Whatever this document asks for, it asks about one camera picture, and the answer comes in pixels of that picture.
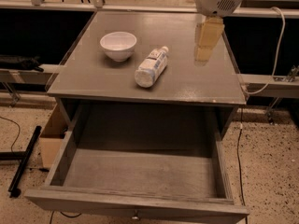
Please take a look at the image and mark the cardboard box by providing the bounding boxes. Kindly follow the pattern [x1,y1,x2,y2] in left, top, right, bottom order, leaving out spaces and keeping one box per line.
[39,105,67,169]

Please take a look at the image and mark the black cloth on rail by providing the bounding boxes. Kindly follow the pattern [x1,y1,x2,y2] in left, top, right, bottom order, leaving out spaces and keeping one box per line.
[0,55,44,72]

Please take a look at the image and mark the black floor cable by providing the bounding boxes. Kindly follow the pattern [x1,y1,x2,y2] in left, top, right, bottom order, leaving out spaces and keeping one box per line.
[236,107,249,207]
[0,115,21,153]

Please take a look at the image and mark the white ceramic bowl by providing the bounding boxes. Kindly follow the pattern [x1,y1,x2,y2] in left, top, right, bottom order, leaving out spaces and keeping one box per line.
[100,32,137,62]

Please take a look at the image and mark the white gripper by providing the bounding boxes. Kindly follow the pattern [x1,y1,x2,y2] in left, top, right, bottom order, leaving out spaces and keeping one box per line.
[185,0,243,63]

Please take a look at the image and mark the metal drawer knob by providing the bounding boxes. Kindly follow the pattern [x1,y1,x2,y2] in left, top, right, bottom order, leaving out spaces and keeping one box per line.
[131,210,140,221]

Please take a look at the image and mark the black metal stand base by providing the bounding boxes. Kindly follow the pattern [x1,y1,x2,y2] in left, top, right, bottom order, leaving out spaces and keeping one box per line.
[0,126,42,198]

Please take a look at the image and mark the open grey top drawer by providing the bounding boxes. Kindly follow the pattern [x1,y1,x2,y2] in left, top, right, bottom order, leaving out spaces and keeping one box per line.
[25,102,249,224]

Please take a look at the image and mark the white cable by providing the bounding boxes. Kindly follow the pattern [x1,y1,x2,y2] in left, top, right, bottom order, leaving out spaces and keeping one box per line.
[241,7,287,96]

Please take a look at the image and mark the blue white plastic bottle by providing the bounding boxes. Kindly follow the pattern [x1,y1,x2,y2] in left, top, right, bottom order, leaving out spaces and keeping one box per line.
[135,47,169,88]

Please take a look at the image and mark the black floor cable left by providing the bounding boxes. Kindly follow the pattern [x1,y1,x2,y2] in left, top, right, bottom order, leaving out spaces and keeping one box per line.
[0,115,21,153]

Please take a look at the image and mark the grey wooden cabinet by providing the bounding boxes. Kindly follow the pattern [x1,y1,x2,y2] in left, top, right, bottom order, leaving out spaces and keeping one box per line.
[48,10,246,133]

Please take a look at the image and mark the black floor cable right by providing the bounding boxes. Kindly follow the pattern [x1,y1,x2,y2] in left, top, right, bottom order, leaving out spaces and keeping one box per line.
[236,107,249,207]

